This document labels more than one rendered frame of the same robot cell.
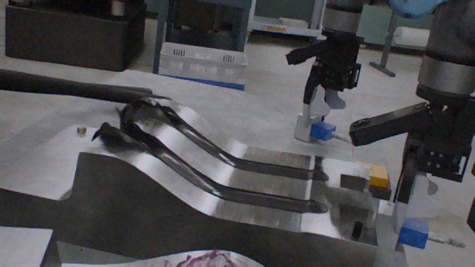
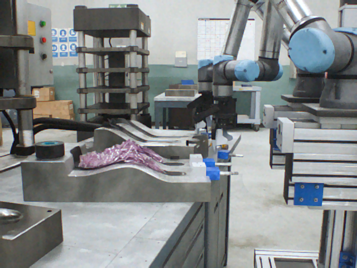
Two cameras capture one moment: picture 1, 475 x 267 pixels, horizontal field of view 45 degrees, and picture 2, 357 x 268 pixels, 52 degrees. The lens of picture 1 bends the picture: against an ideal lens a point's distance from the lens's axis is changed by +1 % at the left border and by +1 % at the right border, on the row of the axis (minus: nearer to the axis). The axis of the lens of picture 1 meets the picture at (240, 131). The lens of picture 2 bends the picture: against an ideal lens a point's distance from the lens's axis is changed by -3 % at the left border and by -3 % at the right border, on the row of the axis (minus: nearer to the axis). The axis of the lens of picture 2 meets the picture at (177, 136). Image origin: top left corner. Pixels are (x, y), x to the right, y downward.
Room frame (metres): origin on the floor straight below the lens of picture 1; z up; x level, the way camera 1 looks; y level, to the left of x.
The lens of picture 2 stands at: (-0.64, -0.31, 1.14)
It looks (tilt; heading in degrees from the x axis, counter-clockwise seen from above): 10 degrees down; 9
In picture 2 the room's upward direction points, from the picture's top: straight up
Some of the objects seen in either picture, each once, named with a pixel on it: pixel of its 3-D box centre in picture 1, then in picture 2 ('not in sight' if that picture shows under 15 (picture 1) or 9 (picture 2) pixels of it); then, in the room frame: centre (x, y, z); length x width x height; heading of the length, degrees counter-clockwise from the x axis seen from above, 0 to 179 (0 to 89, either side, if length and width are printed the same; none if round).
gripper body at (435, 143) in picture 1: (437, 132); (224, 113); (0.77, -0.27, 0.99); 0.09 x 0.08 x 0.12; 76
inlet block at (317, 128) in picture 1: (326, 132); (208, 135); (1.18, -0.19, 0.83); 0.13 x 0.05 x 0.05; 58
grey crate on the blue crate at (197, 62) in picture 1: (203, 63); not in sight; (3.95, 0.33, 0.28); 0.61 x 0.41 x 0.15; 95
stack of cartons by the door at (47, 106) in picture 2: not in sight; (53, 107); (6.60, 3.44, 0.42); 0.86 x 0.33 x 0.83; 95
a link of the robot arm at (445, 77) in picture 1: (447, 75); (222, 91); (0.77, -0.27, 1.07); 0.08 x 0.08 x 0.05
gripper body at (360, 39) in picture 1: (336, 60); (206, 103); (1.18, -0.18, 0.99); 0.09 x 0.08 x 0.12; 58
